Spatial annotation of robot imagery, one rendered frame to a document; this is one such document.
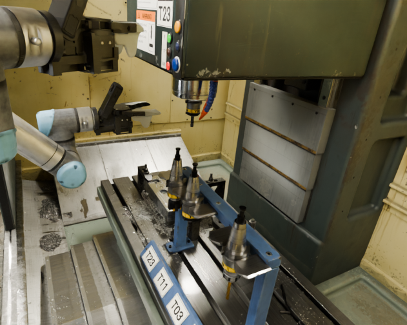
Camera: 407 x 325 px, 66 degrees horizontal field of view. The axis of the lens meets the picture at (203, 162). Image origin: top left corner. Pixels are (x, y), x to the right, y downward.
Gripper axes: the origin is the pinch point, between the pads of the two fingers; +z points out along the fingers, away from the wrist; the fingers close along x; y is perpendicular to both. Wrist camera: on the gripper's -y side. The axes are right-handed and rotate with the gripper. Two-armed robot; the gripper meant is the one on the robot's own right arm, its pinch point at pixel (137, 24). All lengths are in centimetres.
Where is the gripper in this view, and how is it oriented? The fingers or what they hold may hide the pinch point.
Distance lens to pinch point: 65.3
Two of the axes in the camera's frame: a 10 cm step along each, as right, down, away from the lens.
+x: 8.5, 2.9, -4.4
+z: 5.2, -3.2, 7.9
